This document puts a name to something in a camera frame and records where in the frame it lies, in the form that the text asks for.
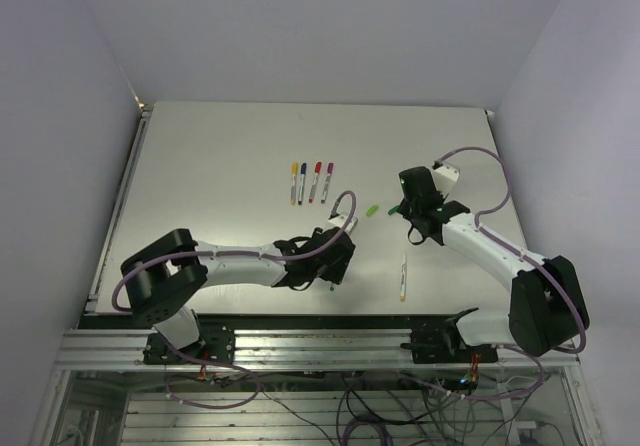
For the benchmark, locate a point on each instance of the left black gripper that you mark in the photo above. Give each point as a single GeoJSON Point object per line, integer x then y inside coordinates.
{"type": "Point", "coordinates": [337, 272]}

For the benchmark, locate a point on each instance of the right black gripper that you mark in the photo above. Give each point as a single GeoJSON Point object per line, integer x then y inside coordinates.
{"type": "Point", "coordinates": [404, 209]}

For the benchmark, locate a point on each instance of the light green pen cap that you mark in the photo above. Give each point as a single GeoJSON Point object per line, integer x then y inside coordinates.
{"type": "Point", "coordinates": [372, 210]}

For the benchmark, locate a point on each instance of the orange-end pen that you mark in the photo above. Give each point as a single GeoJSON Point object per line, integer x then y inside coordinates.
{"type": "Point", "coordinates": [403, 281]}

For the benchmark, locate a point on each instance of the purple-end white pen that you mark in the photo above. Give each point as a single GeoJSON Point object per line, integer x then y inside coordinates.
{"type": "Point", "coordinates": [326, 186]}

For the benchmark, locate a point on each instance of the red-end white pen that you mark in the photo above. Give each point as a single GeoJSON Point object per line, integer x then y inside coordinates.
{"type": "Point", "coordinates": [313, 188]}

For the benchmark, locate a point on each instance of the blue-end white pen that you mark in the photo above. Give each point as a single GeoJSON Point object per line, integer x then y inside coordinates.
{"type": "Point", "coordinates": [301, 188]}

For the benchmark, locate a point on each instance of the yellow-end white pen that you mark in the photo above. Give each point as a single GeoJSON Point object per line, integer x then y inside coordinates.
{"type": "Point", "coordinates": [293, 189]}

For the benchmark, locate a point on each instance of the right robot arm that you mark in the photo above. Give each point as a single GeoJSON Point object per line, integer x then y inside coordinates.
{"type": "Point", "coordinates": [547, 310]}

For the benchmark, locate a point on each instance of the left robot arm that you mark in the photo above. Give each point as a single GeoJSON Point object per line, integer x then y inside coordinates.
{"type": "Point", "coordinates": [158, 281]}

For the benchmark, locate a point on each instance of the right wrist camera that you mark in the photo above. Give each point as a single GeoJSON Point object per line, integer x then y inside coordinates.
{"type": "Point", "coordinates": [445, 175]}

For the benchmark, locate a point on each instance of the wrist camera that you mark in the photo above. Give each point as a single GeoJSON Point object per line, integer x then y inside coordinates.
{"type": "Point", "coordinates": [445, 175]}
{"type": "Point", "coordinates": [342, 221]}

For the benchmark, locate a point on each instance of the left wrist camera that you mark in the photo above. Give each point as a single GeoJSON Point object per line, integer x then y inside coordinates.
{"type": "Point", "coordinates": [342, 221]}

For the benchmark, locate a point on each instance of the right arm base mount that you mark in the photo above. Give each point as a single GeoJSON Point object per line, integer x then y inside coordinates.
{"type": "Point", "coordinates": [438, 341]}

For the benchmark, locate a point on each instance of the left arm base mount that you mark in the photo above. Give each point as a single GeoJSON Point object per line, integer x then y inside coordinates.
{"type": "Point", "coordinates": [216, 343]}

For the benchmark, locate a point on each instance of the aluminium frame rail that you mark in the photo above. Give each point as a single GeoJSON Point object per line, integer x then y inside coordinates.
{"type": "Point", "coordinates": [255, 350]}

